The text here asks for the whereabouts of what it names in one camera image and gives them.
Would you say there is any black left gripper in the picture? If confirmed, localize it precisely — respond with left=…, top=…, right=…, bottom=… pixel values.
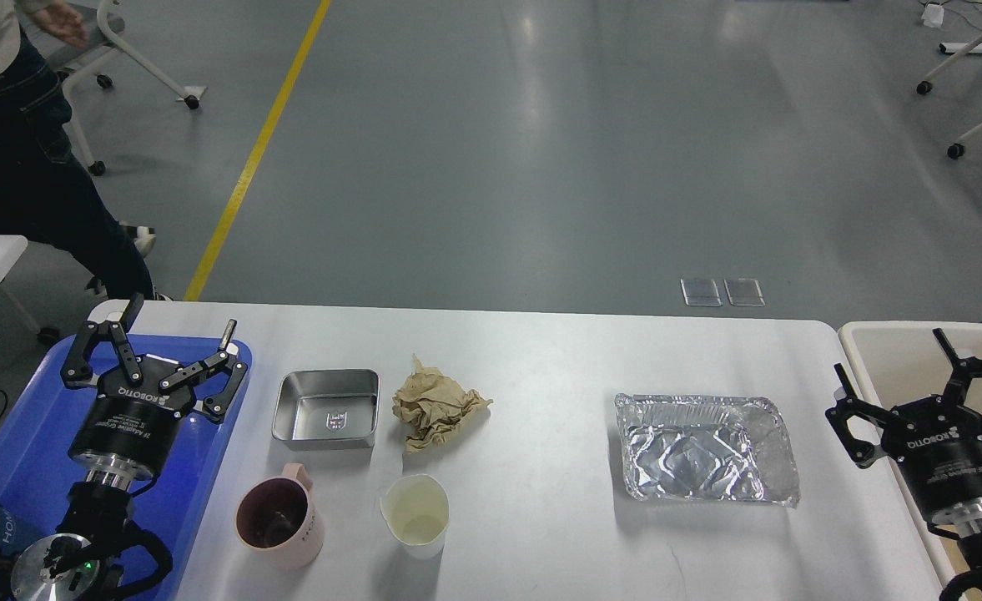
left=60, top=293, right=248, bottom=480

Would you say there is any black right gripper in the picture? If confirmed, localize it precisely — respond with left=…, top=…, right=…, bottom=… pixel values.
left=825, top=328, right=982, bottom=525

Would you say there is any pink HOME mug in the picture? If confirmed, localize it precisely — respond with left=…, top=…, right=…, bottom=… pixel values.
left=234, top=462, right=325, bottom=569

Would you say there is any square stainless steel dish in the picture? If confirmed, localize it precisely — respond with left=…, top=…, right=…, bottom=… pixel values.
left=272, top=369, right=379, bottom=452

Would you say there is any aluminium foil tray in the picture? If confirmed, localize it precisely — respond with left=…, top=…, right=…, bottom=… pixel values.
left=614, top=393, right=801, bottom=508

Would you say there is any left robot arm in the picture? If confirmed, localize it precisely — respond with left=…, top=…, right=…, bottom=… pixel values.
left=0, top=297, right=250, bottom=600

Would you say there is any beige plastic bin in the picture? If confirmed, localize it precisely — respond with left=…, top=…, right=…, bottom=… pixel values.
left=838, top=321, right=982, bottom=601

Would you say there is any blue plastic tray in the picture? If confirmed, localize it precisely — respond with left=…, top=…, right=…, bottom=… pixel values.
left=0, top=338, right=248, bottom=600

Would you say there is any right floor socket plate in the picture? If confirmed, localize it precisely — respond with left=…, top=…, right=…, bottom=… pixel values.
left=723, top=278, right=766, bottom=307

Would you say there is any floor socket plate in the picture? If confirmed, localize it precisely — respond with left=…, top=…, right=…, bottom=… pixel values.
left=680, top=278, right=723, bottom=308
left=723, top=278, right=766, bottom=307

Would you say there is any person in dark jeans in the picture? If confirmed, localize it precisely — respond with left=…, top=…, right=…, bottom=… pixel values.
left=0, top=0, right=174, bottom=301

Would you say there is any left floor socket plate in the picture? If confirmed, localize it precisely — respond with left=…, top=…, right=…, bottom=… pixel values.
left=680, top=278, right=723, bottom=308

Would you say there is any white chair legs right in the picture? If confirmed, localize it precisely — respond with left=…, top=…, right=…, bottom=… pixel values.
left=916, top=0, right=982, bottom=160

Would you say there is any crumpled brown paper napkin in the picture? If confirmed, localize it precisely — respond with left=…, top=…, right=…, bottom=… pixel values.
left=391, top=355, right=494, bottom=454

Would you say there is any white paper cup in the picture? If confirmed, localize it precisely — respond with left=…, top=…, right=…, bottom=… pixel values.
left=380, top=474, right=451, bottom=560

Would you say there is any grey office chair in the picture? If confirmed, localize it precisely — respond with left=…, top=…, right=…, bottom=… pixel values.
left=40, top=0, right=208, bottom=177

